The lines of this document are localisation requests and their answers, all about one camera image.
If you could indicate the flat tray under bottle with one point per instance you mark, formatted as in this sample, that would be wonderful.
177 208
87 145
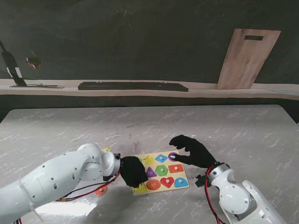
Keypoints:
46 86

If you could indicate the long black tray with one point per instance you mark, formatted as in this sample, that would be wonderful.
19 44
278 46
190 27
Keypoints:
133 86

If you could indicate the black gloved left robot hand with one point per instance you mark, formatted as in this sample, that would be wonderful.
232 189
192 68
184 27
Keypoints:
133 170

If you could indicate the green hexagon puzzle piece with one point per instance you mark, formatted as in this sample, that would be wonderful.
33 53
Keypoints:
161 170

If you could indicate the red heart puzzle piece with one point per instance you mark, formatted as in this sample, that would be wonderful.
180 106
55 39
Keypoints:
167 182

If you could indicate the yellow wooden shape puzzle board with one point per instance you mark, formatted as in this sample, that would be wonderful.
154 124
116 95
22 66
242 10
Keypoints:
163 189

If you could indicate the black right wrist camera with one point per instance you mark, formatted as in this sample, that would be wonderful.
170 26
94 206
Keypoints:
201 181

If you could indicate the light wooden shelf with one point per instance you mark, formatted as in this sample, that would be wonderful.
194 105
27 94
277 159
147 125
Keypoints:
198 92

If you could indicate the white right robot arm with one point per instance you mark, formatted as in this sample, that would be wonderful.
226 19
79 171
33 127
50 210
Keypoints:
236 198

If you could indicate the blue diamond puzzle piece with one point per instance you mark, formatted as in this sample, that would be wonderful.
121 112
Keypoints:
161 158

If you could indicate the blue semicircle puzzle piece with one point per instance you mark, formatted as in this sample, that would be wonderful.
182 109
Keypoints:
181 182

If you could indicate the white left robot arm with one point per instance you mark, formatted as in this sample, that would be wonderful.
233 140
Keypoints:
58 177

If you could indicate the yellow star puzzle piece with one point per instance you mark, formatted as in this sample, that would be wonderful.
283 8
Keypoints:
107 149

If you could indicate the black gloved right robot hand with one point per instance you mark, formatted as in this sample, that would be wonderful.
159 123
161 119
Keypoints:
198 156

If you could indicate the orange oval puzzle piece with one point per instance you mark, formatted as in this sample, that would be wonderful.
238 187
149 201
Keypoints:
101 191

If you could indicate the orange rectangle puzzle piece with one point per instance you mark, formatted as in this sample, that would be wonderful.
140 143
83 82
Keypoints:
175 168

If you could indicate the yellow trapezoid puzzle piece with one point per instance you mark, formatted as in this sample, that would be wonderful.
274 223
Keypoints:
141 188

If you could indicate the wooden cutting board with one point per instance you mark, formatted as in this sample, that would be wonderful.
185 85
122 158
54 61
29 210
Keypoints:
247 60

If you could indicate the wine glass with red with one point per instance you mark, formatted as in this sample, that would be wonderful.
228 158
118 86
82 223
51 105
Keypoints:
33 63

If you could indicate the purple circle puzzle piece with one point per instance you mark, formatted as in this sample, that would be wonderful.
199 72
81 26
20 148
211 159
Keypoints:
171 154

